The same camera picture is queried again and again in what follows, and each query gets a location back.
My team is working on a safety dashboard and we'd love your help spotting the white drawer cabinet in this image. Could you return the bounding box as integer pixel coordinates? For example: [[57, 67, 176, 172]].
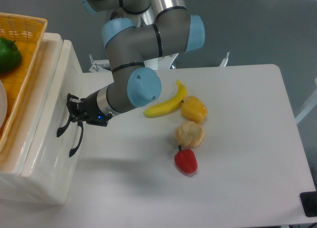
[[0, 33, 85, 204]]

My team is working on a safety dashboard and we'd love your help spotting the black lower drawer handle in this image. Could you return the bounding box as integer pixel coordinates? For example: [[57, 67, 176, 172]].
[[69, 122, 84, 158]]

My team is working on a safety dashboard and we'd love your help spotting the red bell pepper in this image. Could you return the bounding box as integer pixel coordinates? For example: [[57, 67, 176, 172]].
[[174, 145, 198, 174]]

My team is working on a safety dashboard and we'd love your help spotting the white plate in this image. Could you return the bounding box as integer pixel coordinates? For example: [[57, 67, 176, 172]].
[[0, 82, 7, 127]]

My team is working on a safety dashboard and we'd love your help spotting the yellow banana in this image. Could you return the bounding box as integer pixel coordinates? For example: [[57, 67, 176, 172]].
[[143, 80, 187, 118]]

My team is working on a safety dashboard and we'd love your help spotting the black device at table edge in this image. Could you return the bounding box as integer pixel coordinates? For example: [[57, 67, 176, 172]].
[[300, 191, 317, 217]]

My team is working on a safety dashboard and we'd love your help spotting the green bell pepper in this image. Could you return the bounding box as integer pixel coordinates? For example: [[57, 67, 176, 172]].
[[0, 37, 22, 73]]

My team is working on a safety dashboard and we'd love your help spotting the yellow bell pepper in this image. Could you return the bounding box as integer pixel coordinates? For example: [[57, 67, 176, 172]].
[[181, 95, 208, 123]]

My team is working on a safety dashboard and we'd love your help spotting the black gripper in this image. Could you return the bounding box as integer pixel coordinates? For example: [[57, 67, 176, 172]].
[[66, 93, 111, 127]]

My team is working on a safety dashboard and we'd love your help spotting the white top drawer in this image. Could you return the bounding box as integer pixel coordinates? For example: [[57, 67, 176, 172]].
[[21, 40, 86, 178]]

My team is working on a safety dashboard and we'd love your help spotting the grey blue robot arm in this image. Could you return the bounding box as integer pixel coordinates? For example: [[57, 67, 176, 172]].
[[66, 0, 205, 127]]

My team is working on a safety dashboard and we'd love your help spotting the orange wicker basket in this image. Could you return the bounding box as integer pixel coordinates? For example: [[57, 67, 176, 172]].
[[0, 13, 48, 148]]

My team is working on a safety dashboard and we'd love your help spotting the round cream puff bread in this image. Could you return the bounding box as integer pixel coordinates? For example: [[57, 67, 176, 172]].
[[175, 121, 205, 148]]

